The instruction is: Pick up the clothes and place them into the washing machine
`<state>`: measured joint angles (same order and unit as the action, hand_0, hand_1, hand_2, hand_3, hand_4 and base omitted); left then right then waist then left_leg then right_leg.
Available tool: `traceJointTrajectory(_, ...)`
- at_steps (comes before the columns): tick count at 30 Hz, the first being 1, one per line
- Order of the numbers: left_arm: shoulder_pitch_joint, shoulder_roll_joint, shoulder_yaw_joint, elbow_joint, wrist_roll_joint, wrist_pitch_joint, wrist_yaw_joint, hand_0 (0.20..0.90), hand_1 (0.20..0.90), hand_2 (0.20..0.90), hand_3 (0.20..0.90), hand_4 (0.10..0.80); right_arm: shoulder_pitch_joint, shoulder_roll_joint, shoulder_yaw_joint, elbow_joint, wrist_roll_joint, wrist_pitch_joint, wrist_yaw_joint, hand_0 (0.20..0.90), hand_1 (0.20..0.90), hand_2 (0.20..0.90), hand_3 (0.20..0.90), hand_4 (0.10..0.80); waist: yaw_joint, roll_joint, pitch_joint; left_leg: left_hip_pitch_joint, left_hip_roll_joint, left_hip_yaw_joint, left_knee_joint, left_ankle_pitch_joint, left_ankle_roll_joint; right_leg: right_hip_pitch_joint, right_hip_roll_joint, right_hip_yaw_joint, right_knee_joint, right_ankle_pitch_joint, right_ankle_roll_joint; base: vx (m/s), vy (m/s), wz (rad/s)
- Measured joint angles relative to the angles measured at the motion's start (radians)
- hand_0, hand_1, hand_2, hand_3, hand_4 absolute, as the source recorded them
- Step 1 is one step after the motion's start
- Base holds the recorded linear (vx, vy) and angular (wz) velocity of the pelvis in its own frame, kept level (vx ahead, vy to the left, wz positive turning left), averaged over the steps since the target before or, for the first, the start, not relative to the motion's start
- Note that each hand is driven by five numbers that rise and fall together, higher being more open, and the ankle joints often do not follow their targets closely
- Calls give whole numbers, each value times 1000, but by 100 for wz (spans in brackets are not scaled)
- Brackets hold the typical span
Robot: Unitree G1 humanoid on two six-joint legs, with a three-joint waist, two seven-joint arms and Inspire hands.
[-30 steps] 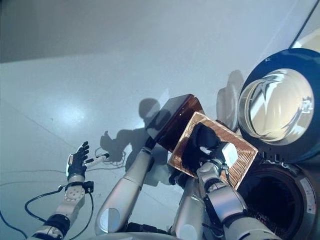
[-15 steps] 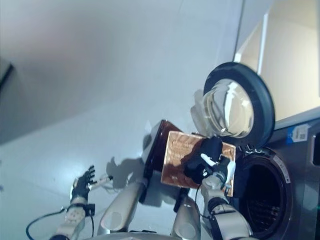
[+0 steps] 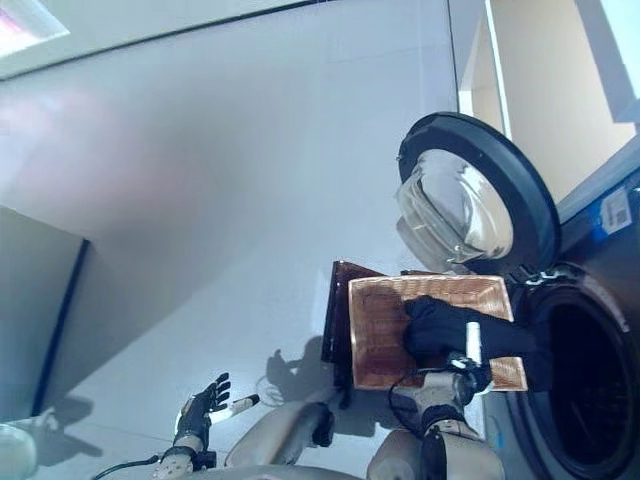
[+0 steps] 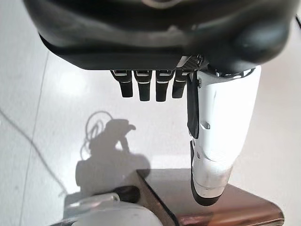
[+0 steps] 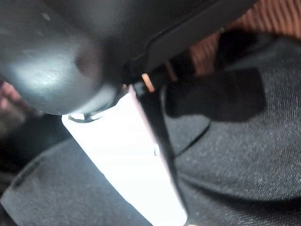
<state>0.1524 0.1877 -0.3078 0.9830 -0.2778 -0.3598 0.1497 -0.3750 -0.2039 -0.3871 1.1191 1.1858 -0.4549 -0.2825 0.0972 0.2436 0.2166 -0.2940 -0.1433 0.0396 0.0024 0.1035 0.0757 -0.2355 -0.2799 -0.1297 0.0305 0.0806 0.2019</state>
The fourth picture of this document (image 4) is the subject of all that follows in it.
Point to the silver left robot leg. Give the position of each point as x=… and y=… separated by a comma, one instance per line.
x=105, y=212

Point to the glossy brown stool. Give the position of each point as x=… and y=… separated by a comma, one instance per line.
x=211, y=212

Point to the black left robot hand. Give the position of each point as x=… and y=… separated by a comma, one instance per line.
x=152, y=35

